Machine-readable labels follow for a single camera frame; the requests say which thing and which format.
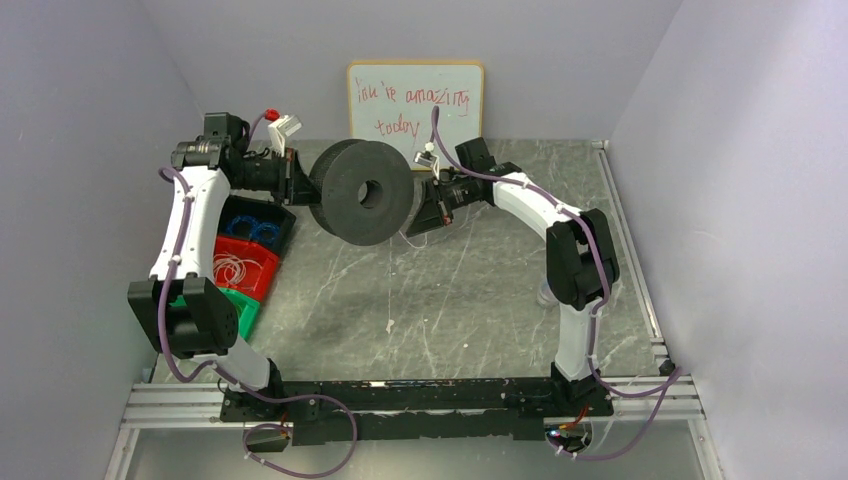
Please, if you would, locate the black cable spool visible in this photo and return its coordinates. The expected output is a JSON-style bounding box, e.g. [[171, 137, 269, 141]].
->
[[309, 139, 415, 246]]

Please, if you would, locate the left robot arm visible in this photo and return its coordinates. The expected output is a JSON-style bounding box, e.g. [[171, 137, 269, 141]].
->
[[127, 109, 319, 392]]

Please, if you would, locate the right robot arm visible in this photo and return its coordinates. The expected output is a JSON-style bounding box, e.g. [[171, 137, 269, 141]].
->
[[405, 138, 620, 381]]

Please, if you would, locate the black bin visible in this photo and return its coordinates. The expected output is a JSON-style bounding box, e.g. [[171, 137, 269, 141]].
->
[[217, 195, 297, 257]]

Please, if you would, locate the red bin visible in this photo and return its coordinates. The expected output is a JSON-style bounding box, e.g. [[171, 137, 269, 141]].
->
[[213, 235, 280, 303]]

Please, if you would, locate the yellow-framed whiteboard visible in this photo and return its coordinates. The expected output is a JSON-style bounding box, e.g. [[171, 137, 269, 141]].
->
[[347, 60, 485, 170]]

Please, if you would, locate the clear round container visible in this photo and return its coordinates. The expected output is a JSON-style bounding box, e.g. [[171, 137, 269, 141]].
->
[[536, 281, 559, 309]]

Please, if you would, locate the green bin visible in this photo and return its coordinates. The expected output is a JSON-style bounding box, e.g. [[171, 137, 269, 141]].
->
[[161, 278, 259, 351]]

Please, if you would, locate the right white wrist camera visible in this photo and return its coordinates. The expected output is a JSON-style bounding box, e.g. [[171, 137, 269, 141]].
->
[[413, 141, 440, 179]]

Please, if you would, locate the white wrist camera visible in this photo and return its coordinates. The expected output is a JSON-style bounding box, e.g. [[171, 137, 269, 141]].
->
[[413, 141, 440, 179], [263, 109, 302, 156]]

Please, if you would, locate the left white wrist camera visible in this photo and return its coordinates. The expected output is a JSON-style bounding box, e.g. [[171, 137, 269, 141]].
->
[[263, 109, 302, 156]]

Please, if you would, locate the blue cable coil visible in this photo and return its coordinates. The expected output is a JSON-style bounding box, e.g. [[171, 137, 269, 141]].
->
[[225, 211, 285, 242]]

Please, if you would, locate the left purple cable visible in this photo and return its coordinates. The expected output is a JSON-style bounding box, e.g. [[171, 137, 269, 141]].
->
[[156, 113, 360, 480]]

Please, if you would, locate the purple cable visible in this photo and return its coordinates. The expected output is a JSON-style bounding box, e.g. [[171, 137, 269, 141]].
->
[[156, 113, 360, 480], [429, 105, 684, 463]]

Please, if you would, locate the white cable coil in bin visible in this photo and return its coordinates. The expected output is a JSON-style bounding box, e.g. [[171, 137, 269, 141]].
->
[[213, 254, 266, 290]]

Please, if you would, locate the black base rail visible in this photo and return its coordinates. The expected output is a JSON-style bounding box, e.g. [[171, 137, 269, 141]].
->
[[220, 372, 614, 446]]

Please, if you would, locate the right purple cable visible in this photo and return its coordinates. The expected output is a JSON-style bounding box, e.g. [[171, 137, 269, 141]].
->
[[429, 105, 684, 463]]

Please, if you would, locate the aluminium frame rail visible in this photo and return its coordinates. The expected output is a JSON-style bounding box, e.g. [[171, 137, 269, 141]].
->
[[122, 154, 722, 479]]

